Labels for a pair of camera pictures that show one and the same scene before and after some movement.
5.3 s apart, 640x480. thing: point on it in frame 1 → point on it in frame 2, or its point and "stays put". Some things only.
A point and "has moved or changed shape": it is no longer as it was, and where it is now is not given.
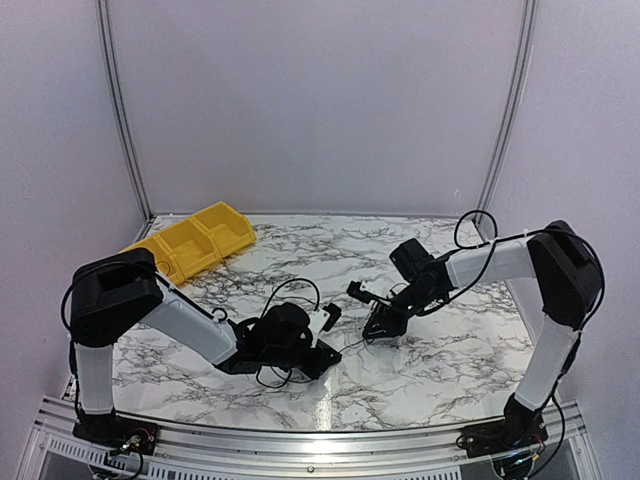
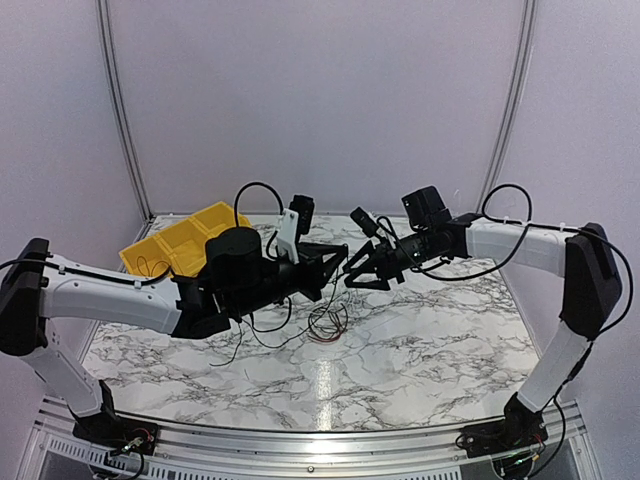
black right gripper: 394,326 → 383,257
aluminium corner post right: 517,99 stays put
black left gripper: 322,360 → 318,275
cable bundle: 370,342 has moved or changed shape
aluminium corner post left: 120,104 stays put
